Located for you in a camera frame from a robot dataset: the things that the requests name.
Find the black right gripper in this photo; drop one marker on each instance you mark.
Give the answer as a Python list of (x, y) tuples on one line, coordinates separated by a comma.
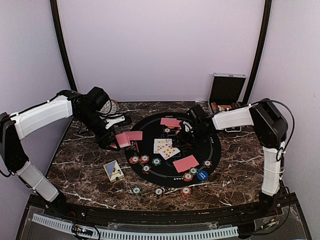
[(186, 136)]

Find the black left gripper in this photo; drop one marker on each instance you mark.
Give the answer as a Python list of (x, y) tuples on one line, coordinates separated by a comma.
[(105, 139)]

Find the red playing card deck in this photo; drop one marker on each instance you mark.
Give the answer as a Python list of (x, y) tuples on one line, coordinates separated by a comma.
[(123, 140)]

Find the red card top mat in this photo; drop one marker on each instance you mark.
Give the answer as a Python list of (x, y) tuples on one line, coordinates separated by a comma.
[(170, 122)]

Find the red card mat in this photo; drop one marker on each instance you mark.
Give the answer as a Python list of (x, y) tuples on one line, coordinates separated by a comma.
[(185, 163), (170, 122)]

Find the face-up hearts card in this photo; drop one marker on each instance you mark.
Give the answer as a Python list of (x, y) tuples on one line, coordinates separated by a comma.
[(167, 151)]

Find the blue small blind button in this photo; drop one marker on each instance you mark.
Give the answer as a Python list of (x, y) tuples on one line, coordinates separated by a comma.
[(202, 175)]

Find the red poker chip stack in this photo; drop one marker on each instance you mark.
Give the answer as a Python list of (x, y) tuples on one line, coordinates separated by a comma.
[(185, 191)]

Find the green poker chip stack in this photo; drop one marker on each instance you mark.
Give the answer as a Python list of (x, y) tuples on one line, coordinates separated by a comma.
[(136, 190)]

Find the brown poker chip stack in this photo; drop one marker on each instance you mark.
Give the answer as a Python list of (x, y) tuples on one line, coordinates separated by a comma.
[(159, 191)]

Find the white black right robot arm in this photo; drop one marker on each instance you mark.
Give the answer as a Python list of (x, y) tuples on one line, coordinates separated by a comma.
[(269, 125)]

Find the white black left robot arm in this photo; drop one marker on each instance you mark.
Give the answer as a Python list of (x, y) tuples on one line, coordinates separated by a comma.
[(89, 108)]

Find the floral patterned ceramic bowl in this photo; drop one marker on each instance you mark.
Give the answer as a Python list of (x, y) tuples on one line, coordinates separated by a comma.
[(110, 107)]

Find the round black poker mat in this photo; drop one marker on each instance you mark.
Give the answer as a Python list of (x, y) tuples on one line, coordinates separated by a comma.
[(165, 174)]

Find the aluminium poker chip case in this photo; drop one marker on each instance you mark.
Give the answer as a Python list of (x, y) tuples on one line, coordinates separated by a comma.
[(225, 91)]

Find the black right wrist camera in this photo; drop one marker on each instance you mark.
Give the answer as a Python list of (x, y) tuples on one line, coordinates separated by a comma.
[(196, 114)]

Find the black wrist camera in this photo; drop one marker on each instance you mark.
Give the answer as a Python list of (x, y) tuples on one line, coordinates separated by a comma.
[(196, 114), (97, 98)]

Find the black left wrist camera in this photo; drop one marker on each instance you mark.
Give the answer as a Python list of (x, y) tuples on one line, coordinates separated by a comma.
[(97, 98)]

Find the white slotted cable duct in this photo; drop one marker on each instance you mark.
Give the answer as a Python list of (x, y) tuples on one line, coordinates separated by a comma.
[(134, 232)]

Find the black front table rail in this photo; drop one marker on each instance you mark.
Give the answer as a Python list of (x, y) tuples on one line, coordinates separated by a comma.
[(103, 216)]

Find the left black frame post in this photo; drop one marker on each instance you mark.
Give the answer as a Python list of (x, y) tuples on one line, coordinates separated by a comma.
[(61, 44)]

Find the black frame post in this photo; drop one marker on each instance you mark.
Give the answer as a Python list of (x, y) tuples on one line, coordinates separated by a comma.
[(61, 44), (259, 50)]

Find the right black frame post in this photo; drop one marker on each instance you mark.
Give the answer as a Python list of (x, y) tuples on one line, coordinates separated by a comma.
[(259, 50)]

